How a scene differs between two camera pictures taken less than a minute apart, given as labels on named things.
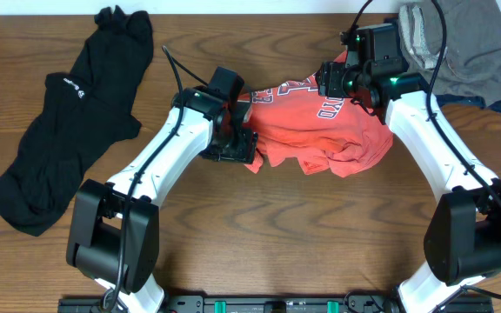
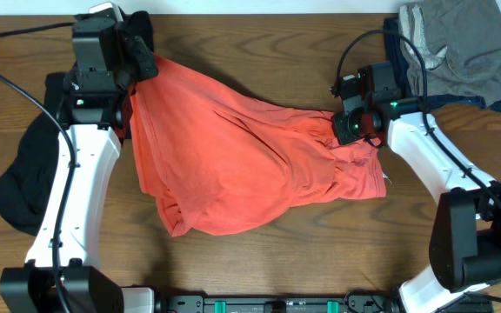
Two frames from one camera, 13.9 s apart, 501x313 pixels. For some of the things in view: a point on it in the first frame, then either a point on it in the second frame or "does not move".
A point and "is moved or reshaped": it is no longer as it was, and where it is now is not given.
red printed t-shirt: (293, 122) is moved or reshaped
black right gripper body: (342, 83) → (350, 128)
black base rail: (272, 304) does not move
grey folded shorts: (479, 64) does not move
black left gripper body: (236, 147) → (123, 87)
